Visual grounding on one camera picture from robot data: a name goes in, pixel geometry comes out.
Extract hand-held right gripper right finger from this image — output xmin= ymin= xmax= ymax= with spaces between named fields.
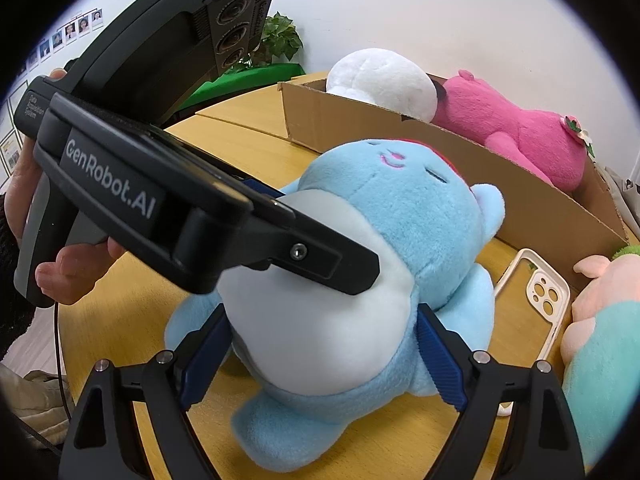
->
xmin=417 ymin=302 xmax=586 ymax=480

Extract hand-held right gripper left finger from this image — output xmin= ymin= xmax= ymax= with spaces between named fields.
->
xmin=59 ymin=302 xmax=236 ymax=480

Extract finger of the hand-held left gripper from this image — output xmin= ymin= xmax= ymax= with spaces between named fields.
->
xmin=172 ymin=207 xmax=382 ymax=297
xmin=227 ymin=172 xmax=297 ymax=221

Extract blue plush toy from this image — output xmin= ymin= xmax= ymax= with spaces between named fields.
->
xmin=165 ymin=137 xmax=507 ymax=473

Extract brown cardboard box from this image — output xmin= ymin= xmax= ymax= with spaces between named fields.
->
xmin=277 ymin=74 xmax=631 ymax=293

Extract person's left hand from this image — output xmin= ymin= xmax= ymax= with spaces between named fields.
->
xmin=10 ymin=142 xmax=125 ymax=306

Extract green planter box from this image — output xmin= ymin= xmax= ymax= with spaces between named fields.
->
xmin=190 ymin=62 xmax=307 ymax=107

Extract cream phone case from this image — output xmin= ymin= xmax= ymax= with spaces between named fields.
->
xmin=492 ymin=247 xmax=571 ymax=418

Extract green potted plant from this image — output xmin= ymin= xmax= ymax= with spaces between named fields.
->
xmin=235 ymin=11 xmax=305 ymax=73

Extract peach and teal plush toy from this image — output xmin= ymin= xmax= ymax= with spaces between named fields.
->
xmin=560 ymin=244 xmax=640 ymax=471

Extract white plush toy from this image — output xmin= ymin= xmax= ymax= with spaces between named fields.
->
xmin=326 ymin=48 xmax=439 ymax=122

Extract beige trousers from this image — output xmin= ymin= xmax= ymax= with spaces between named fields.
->
xmin=0 ymin=360 xmax=72 ymax=453

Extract pink plush toy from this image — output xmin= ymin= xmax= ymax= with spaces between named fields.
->
xmin=431 ymin=70 xmax=597 ymax=194

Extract white plastic bag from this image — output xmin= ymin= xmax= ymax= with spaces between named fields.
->
xmin=594 ymin=159 xmax=640 ymax=242

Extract wall notice sheet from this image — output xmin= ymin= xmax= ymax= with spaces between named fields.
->
xmin=0 ymin=127 xmax=24 ymax=182

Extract row of wall photos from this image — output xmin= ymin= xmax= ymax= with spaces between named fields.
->
xmin=25 ymin=7 xmax=106 ymax=73

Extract black cable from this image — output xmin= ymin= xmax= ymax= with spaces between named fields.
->
xmin=30 ymin=304 xmax=70 ymax=453

